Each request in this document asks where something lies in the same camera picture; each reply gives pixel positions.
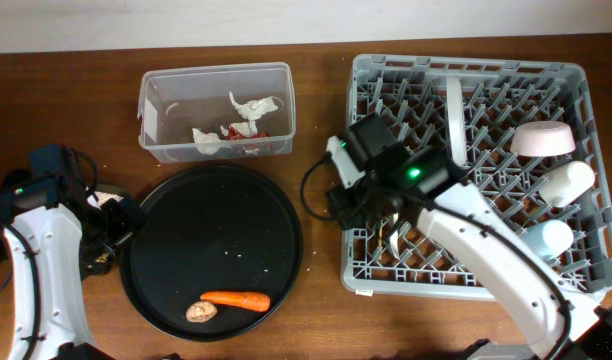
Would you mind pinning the white napkin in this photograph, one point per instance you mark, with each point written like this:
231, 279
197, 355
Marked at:
254, 110

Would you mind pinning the clear plastic waste bin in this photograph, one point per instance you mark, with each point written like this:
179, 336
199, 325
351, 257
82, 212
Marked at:
172, 102

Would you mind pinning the white tissue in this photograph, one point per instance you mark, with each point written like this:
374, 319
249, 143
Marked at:
206, 143

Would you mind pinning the white plastic cup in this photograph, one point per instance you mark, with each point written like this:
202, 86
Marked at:
566, 183

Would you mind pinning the black rectangular tray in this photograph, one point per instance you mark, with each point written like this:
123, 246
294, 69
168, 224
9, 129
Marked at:
118, 226

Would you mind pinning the walnut shell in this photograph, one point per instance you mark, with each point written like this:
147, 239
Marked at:
201, 311

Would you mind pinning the white plastic fork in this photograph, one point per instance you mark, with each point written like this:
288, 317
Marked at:
393, 236

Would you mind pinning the orange carrot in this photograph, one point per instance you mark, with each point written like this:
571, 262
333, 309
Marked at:
254, 301

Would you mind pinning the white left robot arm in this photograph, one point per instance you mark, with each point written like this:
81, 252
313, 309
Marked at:
60, 228

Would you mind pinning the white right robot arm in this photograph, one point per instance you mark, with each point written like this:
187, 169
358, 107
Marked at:
380, 176

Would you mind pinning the light blue plastic cup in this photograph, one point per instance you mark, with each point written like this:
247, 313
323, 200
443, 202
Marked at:
548, 240

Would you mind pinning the grey plate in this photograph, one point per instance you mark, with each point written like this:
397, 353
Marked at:
456, 121

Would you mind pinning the pink plastic bowl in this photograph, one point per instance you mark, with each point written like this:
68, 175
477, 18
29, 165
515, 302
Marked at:
543, 139

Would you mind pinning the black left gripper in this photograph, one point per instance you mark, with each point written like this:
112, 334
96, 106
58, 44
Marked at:
127, 217

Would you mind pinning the rice and nut leftovers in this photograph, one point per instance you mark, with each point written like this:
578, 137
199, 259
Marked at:
97, 199

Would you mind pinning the grey dishwasher rack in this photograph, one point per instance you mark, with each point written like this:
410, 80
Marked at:
409, 93

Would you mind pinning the red foil wrapper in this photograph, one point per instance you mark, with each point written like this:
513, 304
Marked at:
244, 132

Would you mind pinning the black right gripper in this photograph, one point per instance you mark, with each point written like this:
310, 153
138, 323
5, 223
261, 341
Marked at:
342, 210

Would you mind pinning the round black tray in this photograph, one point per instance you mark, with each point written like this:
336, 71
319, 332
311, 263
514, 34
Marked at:
212, 228

